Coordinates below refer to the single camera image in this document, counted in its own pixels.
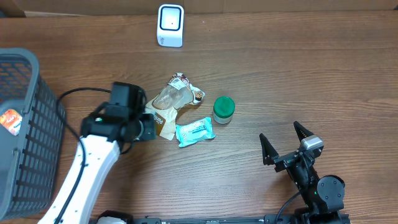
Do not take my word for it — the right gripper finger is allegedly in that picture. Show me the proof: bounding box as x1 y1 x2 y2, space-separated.
259 133 279 166
294 121 314 141

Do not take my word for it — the brown clear snack bag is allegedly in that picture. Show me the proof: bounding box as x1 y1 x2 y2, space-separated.
145 73 205 141

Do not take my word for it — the green lid jar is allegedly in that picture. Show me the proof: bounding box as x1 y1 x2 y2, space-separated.
213 96 235 124

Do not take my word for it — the teal tissue pack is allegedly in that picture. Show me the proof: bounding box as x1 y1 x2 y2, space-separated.
175 117 216 147

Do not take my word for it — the orange snack packet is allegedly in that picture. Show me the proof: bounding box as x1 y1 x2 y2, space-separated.
1 109 22 136

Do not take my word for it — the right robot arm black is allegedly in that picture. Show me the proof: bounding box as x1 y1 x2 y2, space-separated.
259 121 351 223

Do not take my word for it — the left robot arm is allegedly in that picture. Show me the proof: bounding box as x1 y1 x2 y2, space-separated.
39 82 155 223

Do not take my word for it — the white barcode scanner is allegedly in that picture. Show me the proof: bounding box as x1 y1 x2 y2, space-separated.
157 4 185 48

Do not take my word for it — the grey plastic mesh basket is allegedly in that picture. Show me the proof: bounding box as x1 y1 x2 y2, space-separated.
1 48 65 220

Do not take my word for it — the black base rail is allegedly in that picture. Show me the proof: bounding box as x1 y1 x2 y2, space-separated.
93 210 351 224

